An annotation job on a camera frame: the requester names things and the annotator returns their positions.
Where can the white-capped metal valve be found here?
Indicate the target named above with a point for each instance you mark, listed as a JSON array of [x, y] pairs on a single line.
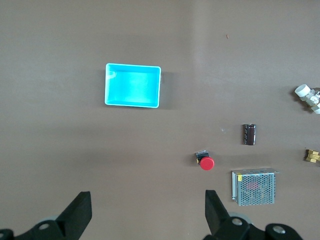
[[306, 93]]

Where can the red mushroom push button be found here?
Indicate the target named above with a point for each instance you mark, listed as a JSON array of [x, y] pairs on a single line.
[[207, 163]]

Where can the dark brown cylindrical capacitor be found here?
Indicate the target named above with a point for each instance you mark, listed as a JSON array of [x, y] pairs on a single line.
[[249, 134]]

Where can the cyan plastic box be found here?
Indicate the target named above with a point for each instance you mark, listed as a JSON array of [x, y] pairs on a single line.
[[132, 86]]

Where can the metal mesh power supply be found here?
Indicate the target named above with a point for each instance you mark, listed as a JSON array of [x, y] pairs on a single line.
[[255, 188]]

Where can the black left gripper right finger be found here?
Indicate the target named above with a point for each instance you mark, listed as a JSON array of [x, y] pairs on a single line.
[[217, 220]]

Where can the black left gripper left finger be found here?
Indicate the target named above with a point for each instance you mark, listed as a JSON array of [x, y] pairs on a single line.
[[75, 215]]

